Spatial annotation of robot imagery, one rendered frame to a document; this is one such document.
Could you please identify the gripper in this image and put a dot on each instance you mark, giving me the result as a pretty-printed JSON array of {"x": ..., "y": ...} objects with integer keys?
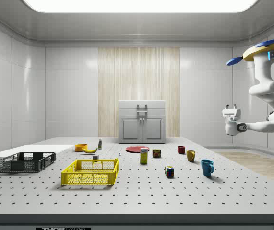
[{"x": 231, "y": 113}]

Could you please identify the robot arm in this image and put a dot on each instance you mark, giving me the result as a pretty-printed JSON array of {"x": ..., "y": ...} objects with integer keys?
[{"x": 263, "y": 70}]

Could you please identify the yellow mug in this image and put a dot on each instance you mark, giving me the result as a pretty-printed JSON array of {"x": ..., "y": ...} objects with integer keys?
[{"x": 190, "y": 155}]

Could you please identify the blue mug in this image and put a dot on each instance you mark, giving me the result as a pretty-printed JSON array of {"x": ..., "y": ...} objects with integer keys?
[{"x": 206, "y": 168}]

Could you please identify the red mug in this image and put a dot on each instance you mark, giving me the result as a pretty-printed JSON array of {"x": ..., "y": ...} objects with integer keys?
[{"x": 181, "y": 150}]

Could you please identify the drone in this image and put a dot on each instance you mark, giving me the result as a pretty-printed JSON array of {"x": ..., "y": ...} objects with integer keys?
[{"x": 261, "y": 49}]

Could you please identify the flat-sided can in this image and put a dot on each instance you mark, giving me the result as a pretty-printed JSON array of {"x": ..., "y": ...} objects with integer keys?
[{"x": 156, "y": 153}]

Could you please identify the puzzle cube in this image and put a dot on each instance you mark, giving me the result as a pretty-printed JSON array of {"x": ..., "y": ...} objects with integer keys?
[{"x": 169, "y": 171}]

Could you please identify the white cabinet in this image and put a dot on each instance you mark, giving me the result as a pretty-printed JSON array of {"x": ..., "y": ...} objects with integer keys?
[{"x": 141, "y": 129}]

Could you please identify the yellow box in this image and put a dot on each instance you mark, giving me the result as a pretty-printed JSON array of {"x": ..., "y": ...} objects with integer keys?
[{"x": 144, "y": 157}]

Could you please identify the red plate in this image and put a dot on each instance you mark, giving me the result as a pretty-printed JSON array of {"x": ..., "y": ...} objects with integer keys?
[{"x": 134, "y": 149}]

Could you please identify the small white bottle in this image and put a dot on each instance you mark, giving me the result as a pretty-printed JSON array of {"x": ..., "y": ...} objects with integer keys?
[{"x": 100, "y": 144}]

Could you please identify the grey cube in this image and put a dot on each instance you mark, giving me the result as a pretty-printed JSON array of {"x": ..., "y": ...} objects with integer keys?
[{"x": 96, "y": 157}]

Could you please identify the banana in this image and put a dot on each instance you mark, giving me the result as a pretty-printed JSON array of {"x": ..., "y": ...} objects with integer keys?
[{"x": 88, "y": 151}]

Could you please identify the yellow bowl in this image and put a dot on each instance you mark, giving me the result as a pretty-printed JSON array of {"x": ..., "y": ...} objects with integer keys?
[{"x": 79, "y": 147}]

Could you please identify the yellow basket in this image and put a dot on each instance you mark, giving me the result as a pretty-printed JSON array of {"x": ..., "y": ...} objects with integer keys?
[{"x": 88, "y": 178}]

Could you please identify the dark grey basket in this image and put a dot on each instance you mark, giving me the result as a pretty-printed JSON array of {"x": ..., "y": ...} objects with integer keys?
[{"x": 7, "y": 165}]

